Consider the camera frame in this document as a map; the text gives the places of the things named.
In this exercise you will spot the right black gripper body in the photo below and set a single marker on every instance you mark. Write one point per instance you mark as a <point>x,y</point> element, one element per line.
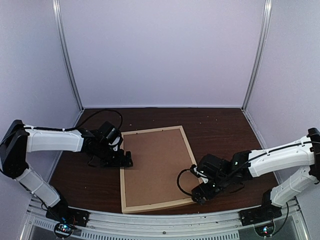
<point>208,194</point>

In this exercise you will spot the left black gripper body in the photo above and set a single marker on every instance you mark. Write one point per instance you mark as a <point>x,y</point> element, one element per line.
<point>107,158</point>

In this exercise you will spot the brown backing board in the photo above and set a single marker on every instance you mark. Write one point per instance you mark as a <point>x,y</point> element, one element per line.
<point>155,167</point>

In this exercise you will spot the light wooden picture frame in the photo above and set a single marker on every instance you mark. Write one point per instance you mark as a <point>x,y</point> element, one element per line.
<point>155,207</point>

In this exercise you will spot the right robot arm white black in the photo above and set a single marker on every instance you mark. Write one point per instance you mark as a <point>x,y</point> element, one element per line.
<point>218,174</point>

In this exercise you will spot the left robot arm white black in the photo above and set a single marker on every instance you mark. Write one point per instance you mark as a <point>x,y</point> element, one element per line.
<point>20,139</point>

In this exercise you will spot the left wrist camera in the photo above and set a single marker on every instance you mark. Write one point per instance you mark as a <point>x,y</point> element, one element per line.
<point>116,144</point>

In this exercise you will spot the aluminium front rail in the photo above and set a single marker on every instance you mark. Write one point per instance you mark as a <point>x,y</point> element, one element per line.
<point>224,225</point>

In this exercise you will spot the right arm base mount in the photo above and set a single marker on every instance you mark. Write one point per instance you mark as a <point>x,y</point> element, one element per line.
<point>259,214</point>

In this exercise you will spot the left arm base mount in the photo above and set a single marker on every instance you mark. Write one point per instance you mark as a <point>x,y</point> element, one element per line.
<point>70,216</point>

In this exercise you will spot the left aluminium corner post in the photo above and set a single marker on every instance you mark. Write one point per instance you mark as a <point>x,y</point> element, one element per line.
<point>65,53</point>

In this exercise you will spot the aluminium corner post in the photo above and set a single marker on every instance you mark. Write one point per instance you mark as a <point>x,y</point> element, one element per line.
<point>263,35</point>
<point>65,53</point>

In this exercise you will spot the right aluminium corner post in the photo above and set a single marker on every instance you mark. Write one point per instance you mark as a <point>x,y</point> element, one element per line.
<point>263,35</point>

